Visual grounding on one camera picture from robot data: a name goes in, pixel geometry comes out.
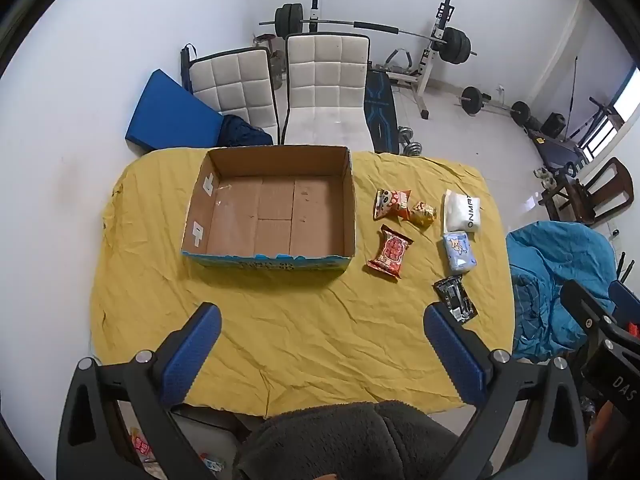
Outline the white barbell rack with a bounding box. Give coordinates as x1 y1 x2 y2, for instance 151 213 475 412
307 0 451 121

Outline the blue foam mat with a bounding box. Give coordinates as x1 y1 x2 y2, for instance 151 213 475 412
125 70 226 153

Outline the grey curved handle bar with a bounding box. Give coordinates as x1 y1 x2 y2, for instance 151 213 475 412
385 47 416 71

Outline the short barbell with black plates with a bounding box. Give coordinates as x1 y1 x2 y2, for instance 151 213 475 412
456 86 531 126

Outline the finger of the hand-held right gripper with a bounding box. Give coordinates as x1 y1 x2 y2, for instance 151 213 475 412
608 279 640 323
559 280 618 341

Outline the white padded chair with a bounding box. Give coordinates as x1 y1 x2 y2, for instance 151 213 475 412
187 46 281 146
280 33 373 151

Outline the black weight bench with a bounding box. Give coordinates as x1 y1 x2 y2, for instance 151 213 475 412
365 67 401 155

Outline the white tissue pack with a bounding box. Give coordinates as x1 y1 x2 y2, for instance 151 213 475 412
442 189 483 236

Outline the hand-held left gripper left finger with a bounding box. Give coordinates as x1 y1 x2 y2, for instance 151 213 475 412
56 302 223 480

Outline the red snack packet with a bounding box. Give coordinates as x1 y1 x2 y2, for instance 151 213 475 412
367 225 414 279

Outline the cardboard box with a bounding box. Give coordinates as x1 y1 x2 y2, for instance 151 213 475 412
181 145 357 273

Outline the dark wooden chair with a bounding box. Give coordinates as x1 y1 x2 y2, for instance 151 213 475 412
537 156 635 223

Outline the long barbell with black plates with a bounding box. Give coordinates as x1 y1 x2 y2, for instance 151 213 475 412
259 3 478 66

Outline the small yellow snack packet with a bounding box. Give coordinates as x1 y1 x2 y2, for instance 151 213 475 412
407 201 437 228

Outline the window with railing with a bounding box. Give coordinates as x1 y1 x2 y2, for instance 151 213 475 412
582 67 640 161

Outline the small red packet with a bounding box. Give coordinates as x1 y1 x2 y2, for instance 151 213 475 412
130 427 156 466

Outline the black foil packet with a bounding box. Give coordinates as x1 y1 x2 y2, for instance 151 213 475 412
433 276 478 323

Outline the light blue tissue pack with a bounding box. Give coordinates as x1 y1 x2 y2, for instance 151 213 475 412
442 231 477 275

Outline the dark blue cloth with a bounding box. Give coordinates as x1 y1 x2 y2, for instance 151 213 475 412
217 115 274 148

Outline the black treadmill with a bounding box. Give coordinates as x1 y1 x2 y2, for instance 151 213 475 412
525 127 588 168

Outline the person's dark fleece clothing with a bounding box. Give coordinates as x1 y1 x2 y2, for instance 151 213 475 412
234 400 493 480

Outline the teal blanket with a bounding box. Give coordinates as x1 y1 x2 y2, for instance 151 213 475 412
506 220 618 361

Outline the orange panda snack packet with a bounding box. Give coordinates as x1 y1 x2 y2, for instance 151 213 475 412
373 189 412 221

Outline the black folded pole tool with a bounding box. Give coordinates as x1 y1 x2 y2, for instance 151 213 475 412
180 44 197 93

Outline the yellow tablecloth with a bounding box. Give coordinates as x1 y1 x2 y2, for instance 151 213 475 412
90 147 516 418

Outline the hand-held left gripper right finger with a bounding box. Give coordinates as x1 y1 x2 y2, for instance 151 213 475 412
423 302 588 480

